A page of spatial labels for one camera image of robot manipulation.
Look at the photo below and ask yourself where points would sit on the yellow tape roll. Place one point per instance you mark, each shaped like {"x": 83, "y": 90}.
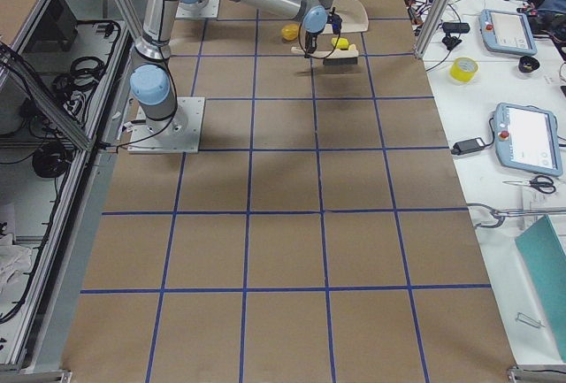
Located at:
{"x": 463, "y": 69}

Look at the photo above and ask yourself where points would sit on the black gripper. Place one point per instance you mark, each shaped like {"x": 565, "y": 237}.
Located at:
{"x": 312, "y": 40}

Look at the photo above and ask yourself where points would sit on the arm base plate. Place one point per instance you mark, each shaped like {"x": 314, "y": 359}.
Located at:
{"x": 183, "y": 134}
{"x": 197, "y": 9}

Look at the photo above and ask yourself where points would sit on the beige hand brush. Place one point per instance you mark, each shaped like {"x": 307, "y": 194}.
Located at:
{"x": 331, "y": 57}

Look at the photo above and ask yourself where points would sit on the white crumpled cloth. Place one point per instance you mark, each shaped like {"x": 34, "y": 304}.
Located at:
{"x": 15, "y": 260}

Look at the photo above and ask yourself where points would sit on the blue teach pendant near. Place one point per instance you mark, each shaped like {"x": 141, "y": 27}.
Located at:
{"x": 525, "y": 138}

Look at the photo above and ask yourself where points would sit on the aluminium frame post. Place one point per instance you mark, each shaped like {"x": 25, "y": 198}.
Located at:
{"x": 429, "y": 27}

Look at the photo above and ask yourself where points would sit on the beige plastic dustpan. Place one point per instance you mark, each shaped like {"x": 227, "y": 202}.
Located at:
{"x": 353, "y": 15}

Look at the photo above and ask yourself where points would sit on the blue teach pendant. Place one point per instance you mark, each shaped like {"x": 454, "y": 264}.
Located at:
{"x": 507, "y": 32}
{"x": 525, "y": 138}

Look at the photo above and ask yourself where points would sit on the black power adapter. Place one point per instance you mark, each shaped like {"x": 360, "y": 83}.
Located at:
{"x": 468, "y": 146}

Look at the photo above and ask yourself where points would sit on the teal folder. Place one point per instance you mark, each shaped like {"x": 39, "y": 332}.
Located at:
{"x": 544, "y": 257}

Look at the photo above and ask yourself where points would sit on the blue teach pendant far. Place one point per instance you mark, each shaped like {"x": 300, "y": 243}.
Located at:
{"x": 507, "y": 32}

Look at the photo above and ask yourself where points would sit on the black handled scissors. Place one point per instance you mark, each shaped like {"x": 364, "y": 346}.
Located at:
{"x": 540, "y": 183}

